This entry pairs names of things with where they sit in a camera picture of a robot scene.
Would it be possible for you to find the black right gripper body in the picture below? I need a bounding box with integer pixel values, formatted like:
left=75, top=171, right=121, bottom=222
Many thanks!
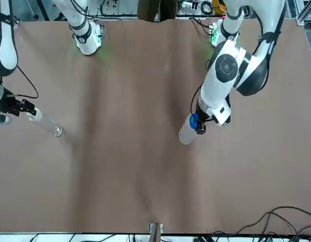
left=0, top=87, right=22, bottom=117

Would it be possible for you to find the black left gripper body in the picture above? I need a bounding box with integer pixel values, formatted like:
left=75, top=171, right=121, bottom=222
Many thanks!
left=196, top=107, right=214, bottom=125

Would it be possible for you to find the clear drink bottle blue cap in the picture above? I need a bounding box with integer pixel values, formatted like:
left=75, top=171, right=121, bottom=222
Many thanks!
left=178, top=112, right=200, bottom=145

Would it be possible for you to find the clear slim condiment bottle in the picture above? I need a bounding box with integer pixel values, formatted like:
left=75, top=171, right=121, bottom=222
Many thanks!
left=26, top=107, right=66, bottom=138

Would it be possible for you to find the yellow handheld device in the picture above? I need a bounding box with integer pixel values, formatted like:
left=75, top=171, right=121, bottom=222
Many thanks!
left=211, top=0, right=226, bottom=14

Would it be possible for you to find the person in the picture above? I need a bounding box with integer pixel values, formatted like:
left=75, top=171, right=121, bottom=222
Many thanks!
left=137, top=0, right=178, bottom=22

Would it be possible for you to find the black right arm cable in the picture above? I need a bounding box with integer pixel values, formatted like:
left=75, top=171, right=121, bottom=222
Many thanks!
left=0, top=63, right=39, bottom=99

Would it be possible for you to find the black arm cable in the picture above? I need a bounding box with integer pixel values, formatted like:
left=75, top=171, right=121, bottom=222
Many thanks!
left=0, top=63, right=39, bottom=99
left=190, top=84, right=205, bottom=118

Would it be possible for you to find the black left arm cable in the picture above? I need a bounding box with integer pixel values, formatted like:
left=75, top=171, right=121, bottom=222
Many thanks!
left=190, top=84, right=205, bottom=118

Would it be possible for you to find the black table edge cable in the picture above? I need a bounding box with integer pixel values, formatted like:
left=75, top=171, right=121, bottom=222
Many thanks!
left=212, top=206, right=311, bottom=238

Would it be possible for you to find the aluminium frame post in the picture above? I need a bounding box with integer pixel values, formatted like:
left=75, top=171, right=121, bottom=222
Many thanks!
left=149, top=222, right=164, bottom=242

